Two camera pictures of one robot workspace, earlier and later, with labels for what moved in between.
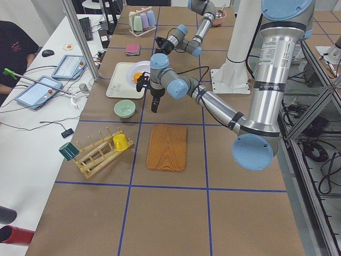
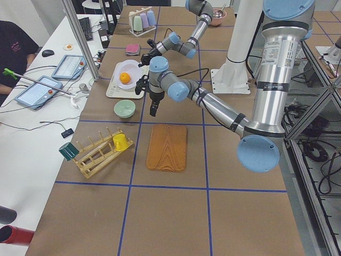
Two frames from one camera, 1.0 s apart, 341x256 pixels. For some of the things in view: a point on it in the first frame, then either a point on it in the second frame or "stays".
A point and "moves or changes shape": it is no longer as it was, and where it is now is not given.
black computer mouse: [47, 53] stays
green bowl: [124, 108] stays
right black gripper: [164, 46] → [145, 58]
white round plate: [141, 66] moves or changes shape
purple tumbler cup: [145, 22] stays
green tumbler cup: [137, 23] stays
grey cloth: [135, 54] stays
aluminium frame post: [82, 39] stays
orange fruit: [136, 76] → [124, 78]
